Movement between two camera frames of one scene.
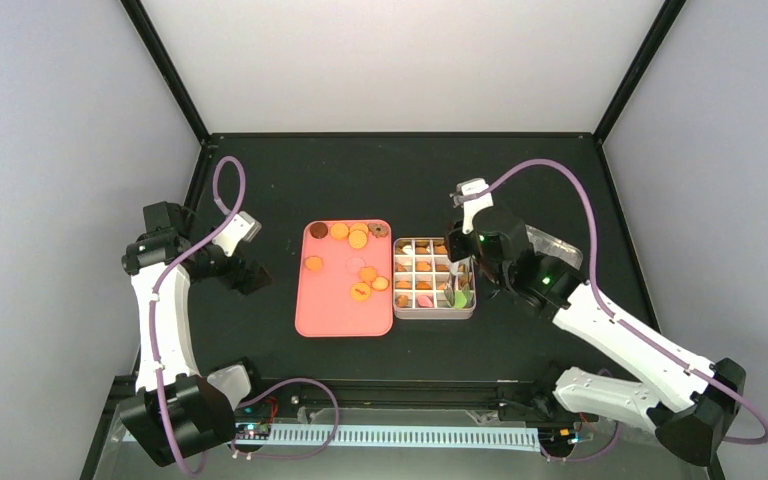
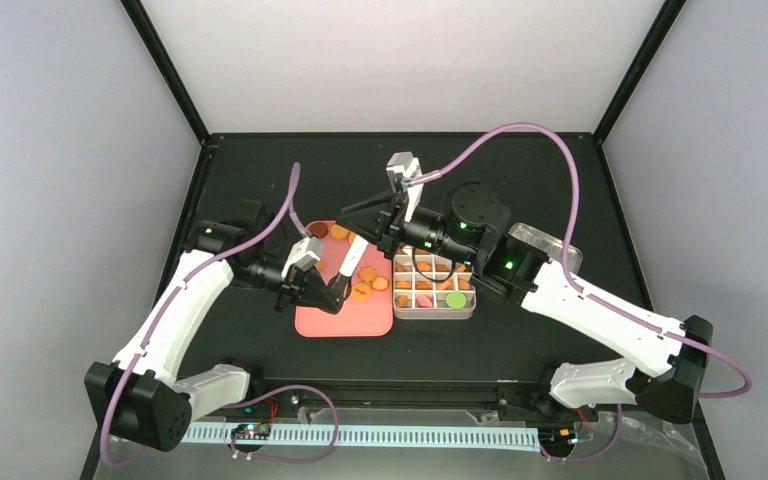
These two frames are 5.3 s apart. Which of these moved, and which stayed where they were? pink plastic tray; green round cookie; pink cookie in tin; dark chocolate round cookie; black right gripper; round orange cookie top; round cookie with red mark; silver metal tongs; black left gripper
Moved: black left gripper; black right gripper; silver metal tongs
Stayed: round cookie with red mark; round orange cookie top; pink plastic tray; pink cookie in tin; green round cookie; dark chocolate round cookie
